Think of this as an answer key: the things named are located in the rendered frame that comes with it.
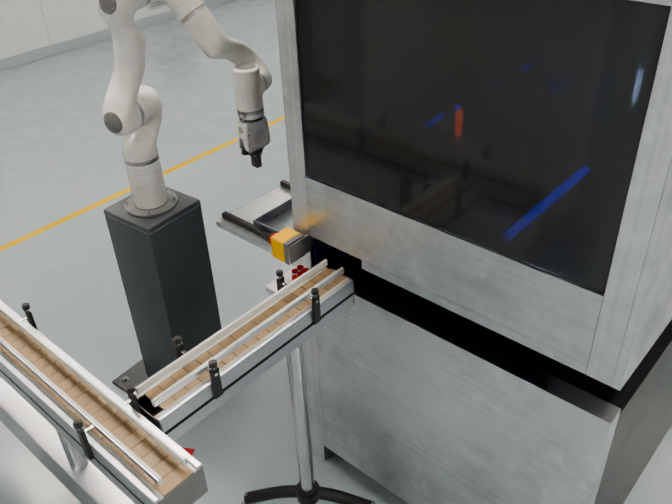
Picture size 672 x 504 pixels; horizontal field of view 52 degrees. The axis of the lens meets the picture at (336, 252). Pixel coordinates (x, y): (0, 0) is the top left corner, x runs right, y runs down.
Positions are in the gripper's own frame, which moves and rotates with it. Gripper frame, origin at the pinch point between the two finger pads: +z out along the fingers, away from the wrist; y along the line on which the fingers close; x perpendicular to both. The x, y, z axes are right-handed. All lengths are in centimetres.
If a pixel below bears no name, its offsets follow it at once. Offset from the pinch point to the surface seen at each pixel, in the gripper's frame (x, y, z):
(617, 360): -126, -12, 4
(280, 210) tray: -2.3, 6.3, 21.0
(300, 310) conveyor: -49, -32, 18
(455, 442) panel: -89, -12, 59
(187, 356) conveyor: -43, -65, 14
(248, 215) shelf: 5.8, -1.4, 22.3
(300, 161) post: -33.2, -12.4, -15.1
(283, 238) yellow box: -31.4, -19.7, 7.2
